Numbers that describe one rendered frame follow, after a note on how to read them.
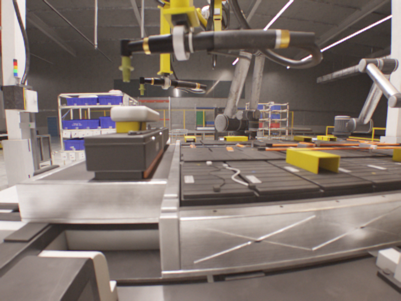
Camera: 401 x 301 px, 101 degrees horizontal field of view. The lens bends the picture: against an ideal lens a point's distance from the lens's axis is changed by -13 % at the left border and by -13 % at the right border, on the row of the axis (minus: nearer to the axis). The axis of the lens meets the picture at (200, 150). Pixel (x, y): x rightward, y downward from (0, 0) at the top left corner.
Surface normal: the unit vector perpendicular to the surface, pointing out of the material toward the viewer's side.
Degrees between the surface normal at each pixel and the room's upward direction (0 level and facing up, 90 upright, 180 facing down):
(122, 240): 90
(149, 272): 0
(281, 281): 0
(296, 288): 0
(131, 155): 90
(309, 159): 90
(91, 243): 90
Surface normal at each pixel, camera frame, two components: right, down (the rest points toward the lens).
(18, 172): 0.11, 0.14
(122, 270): 0.00, -0.99
